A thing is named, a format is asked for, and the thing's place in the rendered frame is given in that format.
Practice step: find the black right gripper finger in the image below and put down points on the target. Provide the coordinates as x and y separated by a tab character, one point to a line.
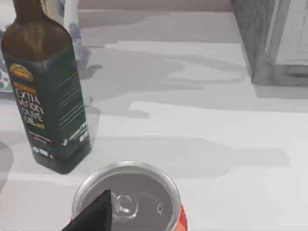
96	214

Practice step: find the red and silver can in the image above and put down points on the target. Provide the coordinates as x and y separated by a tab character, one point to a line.
144	192

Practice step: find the dark olive oil bottle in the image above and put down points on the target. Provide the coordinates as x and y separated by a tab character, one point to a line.
45	96

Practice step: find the blue and white vase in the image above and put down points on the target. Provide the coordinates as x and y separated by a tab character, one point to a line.
73	31

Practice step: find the grey cabinet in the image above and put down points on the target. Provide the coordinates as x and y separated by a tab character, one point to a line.
272	41

